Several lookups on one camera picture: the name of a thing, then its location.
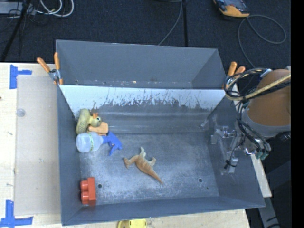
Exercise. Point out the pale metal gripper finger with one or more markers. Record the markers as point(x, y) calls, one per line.
point(221, 132)
point(231, 161)

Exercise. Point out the red toy building brick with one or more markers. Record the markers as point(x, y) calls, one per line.
point(88, 191)

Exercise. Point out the grey metal bin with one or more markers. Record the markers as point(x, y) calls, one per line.
point(166, 155)

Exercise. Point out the pale flat board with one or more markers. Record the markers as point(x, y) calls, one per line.
point(35, 151)

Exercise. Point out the orange toy dinosaur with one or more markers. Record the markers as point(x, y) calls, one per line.
point(143, 164)

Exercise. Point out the clear spray bottle blue trigger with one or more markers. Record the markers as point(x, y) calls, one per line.
point(89, 142)

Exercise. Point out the yellow toy duck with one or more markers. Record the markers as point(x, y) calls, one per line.
point(85, 121)

